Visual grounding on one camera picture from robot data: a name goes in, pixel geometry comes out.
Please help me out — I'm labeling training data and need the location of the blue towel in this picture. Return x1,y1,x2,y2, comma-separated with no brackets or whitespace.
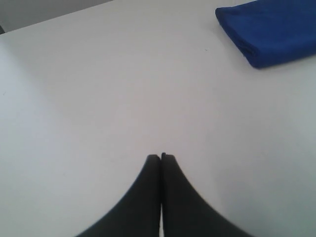
215,0,316,69

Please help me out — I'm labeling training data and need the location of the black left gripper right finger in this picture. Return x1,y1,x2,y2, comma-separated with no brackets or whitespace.
160,153,249,237

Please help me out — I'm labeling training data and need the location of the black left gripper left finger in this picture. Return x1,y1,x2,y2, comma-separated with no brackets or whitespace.
79,155,161,237

